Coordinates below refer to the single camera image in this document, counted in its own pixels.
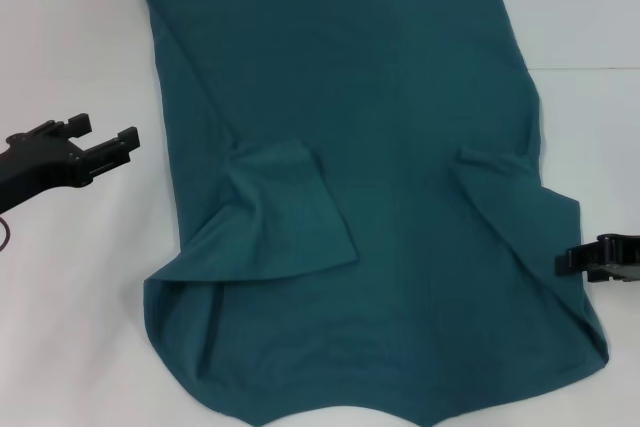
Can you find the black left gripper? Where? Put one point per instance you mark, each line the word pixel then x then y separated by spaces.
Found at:
pixel 40 167

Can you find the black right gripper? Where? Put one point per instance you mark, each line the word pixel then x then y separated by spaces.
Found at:
pixel 622 257

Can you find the teal blue shirt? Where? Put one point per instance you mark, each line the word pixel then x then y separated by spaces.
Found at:
pixel 375 97

